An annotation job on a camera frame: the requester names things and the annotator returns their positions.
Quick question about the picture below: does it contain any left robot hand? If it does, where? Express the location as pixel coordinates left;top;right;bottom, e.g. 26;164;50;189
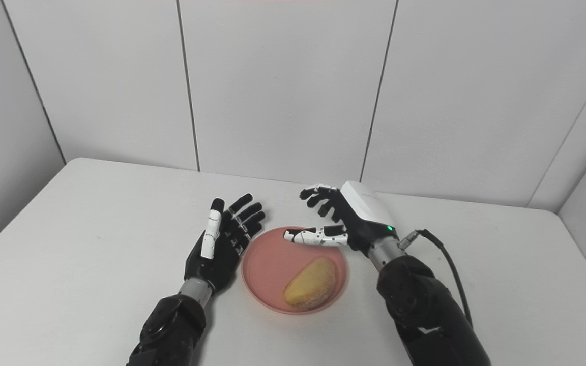
184;193;267;296

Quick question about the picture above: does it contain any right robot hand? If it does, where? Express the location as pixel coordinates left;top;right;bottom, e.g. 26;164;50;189
283;181;399;257

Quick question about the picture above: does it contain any pink plate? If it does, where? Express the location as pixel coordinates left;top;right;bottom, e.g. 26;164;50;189
241;226;349;315

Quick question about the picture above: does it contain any bread roll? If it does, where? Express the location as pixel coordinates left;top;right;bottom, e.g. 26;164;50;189
283;256;337;312

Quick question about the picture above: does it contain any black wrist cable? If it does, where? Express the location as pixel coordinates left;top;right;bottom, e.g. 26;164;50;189
398;229;474;328

